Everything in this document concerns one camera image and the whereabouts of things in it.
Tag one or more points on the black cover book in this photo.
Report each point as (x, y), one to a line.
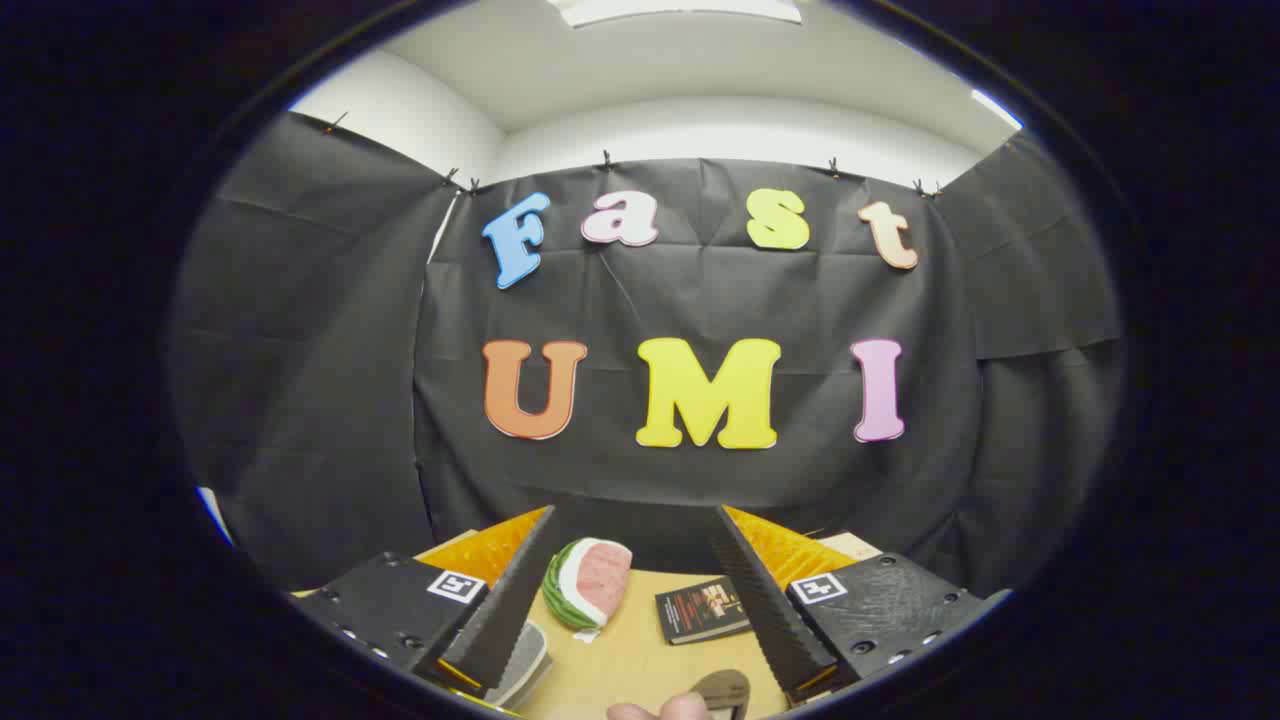
(695, 612)

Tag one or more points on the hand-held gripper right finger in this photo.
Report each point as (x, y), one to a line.
(765, 600)

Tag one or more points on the brown felt pompom shoe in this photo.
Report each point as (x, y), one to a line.
(722, 688)

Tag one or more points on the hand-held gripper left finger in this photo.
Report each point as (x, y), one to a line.
(500, 610)

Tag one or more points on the ceiling light panel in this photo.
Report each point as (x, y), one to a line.
(680, 8)

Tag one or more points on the watermelon slice plush toy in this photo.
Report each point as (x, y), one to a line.
(590, 585)

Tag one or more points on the white fabric storage box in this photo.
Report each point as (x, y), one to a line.
(525, 660)

